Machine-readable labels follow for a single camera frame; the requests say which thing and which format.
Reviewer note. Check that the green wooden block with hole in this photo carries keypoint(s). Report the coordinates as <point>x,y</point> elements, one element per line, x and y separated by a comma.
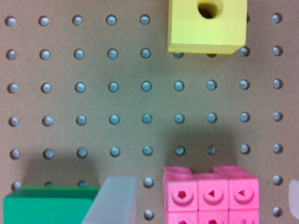
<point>48,205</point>

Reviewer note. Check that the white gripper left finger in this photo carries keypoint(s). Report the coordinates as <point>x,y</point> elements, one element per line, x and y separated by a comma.
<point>115,202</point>

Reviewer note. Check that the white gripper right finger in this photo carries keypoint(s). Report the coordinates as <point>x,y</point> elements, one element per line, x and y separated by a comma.
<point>294,197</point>

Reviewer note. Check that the brown perforated pegboard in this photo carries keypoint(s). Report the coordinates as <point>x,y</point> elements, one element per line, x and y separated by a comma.
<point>88,90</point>

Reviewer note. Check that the yellow wooden block with hole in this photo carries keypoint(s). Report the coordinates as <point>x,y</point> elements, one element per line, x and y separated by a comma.
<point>207,26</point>

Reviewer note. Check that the pink linking cube block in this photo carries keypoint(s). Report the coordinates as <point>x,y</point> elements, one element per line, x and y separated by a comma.
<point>226,195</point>

